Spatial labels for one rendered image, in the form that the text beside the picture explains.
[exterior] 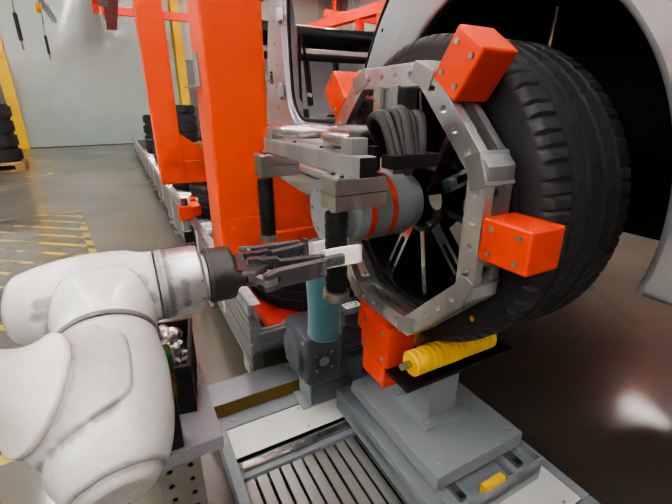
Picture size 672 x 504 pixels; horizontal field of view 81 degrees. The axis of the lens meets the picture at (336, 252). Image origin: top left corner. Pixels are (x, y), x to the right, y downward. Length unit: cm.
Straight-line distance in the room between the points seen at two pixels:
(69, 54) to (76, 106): 130
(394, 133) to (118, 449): 50
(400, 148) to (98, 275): 42
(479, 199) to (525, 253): 11
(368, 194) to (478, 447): 79
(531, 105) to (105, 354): 65
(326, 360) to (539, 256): 79
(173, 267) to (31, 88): 1304
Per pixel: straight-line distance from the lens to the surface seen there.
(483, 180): 64
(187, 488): 122
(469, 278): 69
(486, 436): 122
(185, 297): 52
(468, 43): 68
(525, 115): 71
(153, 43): 308
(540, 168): 69
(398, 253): 102
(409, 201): 81
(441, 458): 113
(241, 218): 118
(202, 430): 88
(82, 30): 1371
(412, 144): 61
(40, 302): 52
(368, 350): 103
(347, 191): 57
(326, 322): 99
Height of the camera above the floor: 105
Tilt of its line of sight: 20 degrees down
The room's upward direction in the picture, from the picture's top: straight up
